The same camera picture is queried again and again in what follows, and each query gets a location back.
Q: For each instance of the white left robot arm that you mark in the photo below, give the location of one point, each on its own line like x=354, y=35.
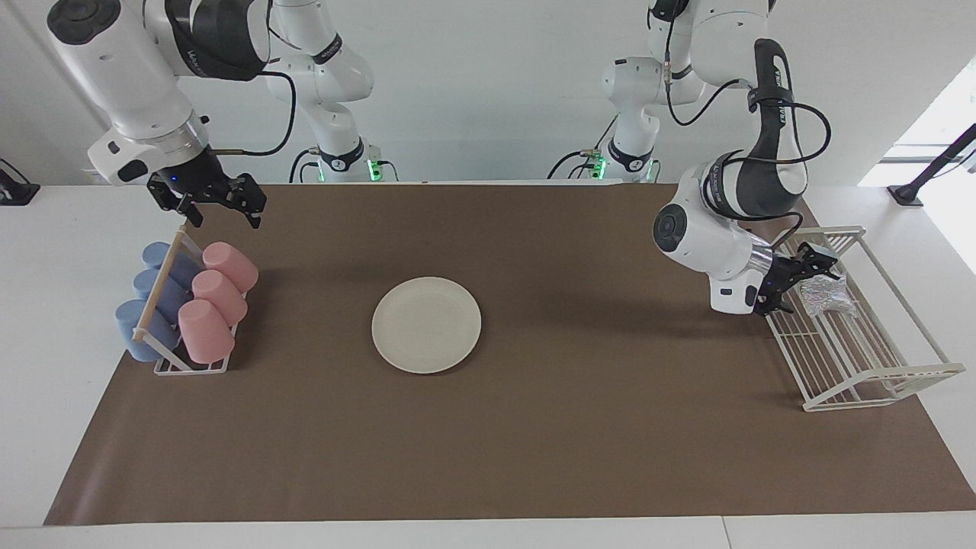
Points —
x=709, y=244

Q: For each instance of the white cup holder rack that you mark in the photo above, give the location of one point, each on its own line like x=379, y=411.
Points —
x=158, y=286

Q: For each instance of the cream round plate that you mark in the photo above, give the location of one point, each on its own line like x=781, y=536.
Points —
x=427, y=325

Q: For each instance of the black angled stand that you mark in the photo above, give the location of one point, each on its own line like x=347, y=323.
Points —
x=934, y=164

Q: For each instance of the blue plastic cup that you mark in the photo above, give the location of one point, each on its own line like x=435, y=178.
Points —
x=137, y=332
x=156, y=253
x=164, y=293

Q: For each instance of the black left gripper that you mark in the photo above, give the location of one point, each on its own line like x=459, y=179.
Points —
x=785, y=278

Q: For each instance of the silver foil bag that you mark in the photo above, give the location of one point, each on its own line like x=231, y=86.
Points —
x=827, y=296

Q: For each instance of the black table clamp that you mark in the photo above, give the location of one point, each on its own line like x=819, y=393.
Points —
x=15, y=191

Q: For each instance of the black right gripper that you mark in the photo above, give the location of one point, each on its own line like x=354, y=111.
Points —
x=194, y=181

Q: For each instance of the brown table mat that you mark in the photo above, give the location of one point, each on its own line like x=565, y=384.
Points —
x=572, y=442

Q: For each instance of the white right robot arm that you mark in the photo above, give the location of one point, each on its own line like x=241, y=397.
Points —
x=122, y=84

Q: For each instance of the pink plastic cup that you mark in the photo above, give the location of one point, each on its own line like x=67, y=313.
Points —
x=204, y=333
x=221, y=297
x=232, y=265

